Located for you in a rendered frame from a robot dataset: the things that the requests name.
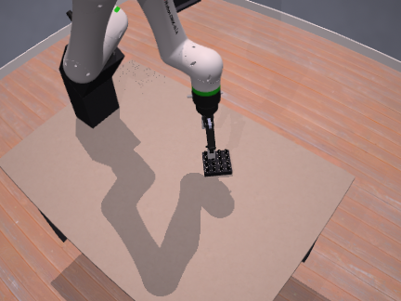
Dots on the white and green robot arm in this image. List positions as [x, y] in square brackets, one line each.
[95, 20]

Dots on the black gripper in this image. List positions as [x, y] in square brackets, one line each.
[207, 123]

